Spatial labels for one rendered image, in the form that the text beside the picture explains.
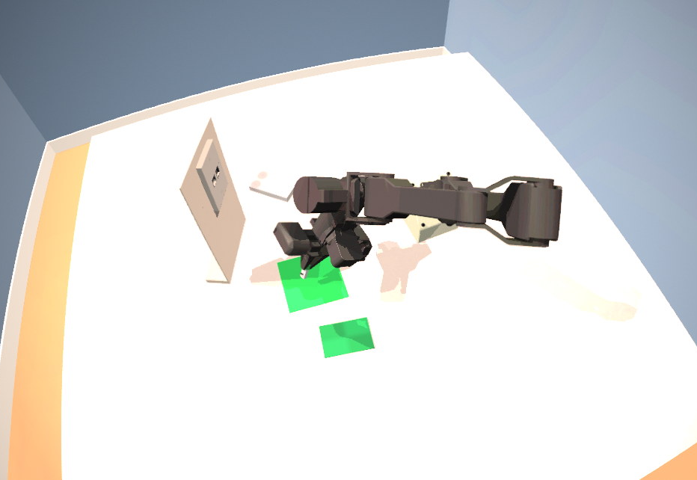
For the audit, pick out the beige panel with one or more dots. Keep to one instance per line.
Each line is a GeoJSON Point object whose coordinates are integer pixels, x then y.
{"type": "Point", "coordinates": [211, 197]}

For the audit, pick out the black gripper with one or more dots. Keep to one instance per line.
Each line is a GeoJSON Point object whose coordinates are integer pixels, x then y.
{"type": "Point", "coordinates": [296, 241]}

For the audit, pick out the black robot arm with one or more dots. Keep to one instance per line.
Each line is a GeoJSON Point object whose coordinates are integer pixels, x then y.
{"type": "Point", "coordinates": [529, 211]}

